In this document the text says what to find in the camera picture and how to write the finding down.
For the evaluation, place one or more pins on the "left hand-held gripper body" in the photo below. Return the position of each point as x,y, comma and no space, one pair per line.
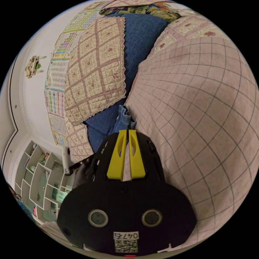
89,167

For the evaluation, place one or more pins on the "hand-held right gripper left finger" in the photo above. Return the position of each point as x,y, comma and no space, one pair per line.
117,159

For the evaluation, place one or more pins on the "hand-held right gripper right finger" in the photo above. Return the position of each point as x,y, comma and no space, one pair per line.
137,161

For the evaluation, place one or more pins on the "blue jeans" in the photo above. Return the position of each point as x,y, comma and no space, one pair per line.
123,118

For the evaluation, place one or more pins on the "bed with checked sheet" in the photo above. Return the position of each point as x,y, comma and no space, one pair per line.
198,125

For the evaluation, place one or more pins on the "beige quilted lace-edged cover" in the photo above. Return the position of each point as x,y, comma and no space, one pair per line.
95,70

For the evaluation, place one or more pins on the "blue upholstered cushion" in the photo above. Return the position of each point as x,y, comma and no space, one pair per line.
141,44

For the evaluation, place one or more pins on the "floral printed pillow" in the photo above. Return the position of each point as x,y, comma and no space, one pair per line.
141,10

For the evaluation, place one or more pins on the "white wall shelf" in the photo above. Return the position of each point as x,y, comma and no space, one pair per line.
40,178

